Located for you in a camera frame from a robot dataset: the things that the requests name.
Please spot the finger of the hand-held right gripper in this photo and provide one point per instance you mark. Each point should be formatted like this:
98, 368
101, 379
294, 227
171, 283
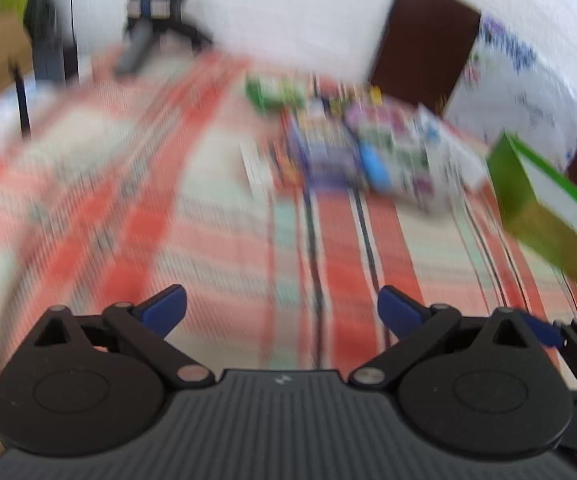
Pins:
551, 335

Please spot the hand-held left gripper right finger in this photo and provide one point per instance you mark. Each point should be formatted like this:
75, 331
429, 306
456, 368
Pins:
398, 310

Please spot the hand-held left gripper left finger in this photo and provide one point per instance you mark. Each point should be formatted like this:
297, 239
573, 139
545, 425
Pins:
163, 310

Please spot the green cardboard box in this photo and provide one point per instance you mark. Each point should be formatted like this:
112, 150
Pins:
518, 185

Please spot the white blue-print box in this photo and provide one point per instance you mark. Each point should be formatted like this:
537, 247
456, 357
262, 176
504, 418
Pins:
458, 155

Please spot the plaid cloth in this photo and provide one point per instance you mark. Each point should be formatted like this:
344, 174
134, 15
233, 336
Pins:
118, 185

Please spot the blue oblong item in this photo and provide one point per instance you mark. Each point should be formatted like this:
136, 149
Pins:
374, 167

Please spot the floral white cloth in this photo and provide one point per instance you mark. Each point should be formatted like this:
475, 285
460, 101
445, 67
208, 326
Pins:
408, 160

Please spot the white card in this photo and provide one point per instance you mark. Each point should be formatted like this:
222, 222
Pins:
257, 170

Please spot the purple blue packet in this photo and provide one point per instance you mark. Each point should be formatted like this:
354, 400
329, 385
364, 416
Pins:
326, 155

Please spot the floral plastic bag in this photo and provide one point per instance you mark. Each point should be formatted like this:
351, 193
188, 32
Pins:
518, 95

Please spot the green packet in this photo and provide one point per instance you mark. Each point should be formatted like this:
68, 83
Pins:
271, 92

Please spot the brown wooden headboard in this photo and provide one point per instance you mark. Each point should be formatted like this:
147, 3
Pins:
418, 45

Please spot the black metal stand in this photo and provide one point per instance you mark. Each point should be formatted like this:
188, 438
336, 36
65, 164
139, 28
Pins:
48, 50

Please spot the black camera tripod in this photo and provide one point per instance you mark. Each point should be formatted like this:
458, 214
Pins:
161, 5

